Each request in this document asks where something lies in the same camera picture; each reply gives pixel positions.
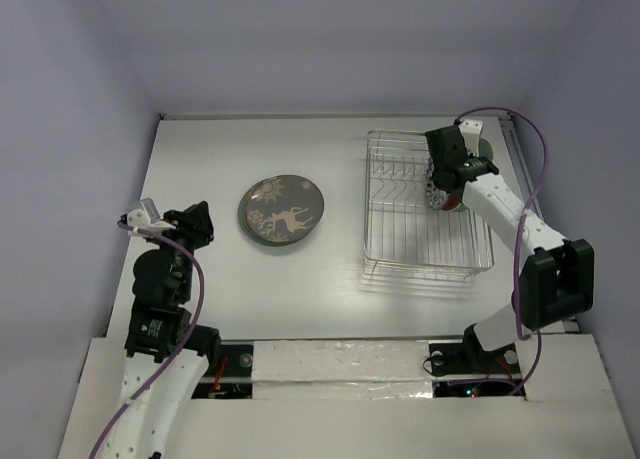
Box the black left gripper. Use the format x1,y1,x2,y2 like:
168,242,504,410
148,199,215,299

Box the blue floral white plate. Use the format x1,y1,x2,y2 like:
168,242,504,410
424,158,449,210

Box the grey reindeer pattern plate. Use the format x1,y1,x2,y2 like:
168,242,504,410
243,174,326,245

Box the beige leaf pattern plate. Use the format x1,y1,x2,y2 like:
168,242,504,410
238,181,261,240

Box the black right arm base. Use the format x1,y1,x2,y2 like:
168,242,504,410
422,326,521,377

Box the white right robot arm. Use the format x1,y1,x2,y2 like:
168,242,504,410
425,120,595,371

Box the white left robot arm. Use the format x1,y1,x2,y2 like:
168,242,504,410
89,198,221,458

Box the red and teal plate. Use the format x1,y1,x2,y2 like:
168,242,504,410
441,195,466,212

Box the green rimmed plate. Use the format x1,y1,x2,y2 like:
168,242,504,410
478,138,494,161

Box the plain teal plate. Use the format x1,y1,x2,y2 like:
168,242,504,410
237,176,324,252

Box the foil covered front block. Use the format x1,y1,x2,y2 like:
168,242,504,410
251,340,433,401

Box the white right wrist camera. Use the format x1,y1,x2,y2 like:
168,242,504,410
458,119,483,156

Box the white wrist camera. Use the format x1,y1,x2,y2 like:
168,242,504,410
123,198,174,237
458,119,483,156

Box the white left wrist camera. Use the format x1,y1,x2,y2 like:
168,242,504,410
123,198,174,237

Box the wire dish rack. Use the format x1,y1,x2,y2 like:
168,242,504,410
364,129,495,280

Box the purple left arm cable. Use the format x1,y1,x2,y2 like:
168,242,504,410
89,222,206,459

